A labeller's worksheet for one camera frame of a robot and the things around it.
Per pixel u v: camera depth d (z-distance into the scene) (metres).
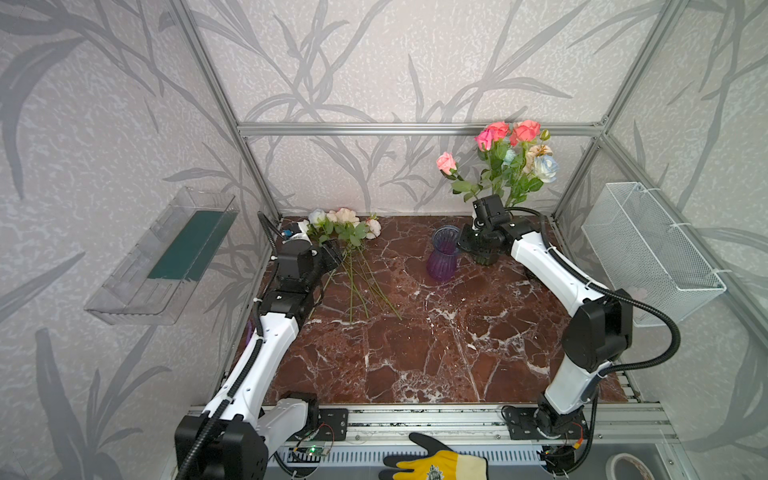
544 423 0.66
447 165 0.79
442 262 0.91
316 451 0.70
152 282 0.64
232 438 0.38
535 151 0.87
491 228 0.66
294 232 0.67
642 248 0.66
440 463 0.67
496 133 0.81
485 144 0.79
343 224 1.11
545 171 0.77
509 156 0.85
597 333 0.46
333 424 0.74
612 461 0.68
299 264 0.56
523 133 0.80
